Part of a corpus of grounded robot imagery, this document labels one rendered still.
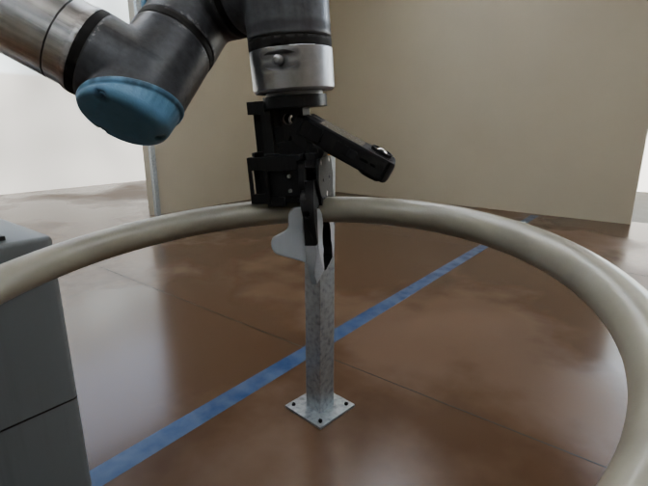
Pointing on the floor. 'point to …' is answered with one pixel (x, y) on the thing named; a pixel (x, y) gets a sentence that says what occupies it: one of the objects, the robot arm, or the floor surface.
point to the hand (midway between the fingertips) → (325, 266)
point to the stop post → (320, 350)
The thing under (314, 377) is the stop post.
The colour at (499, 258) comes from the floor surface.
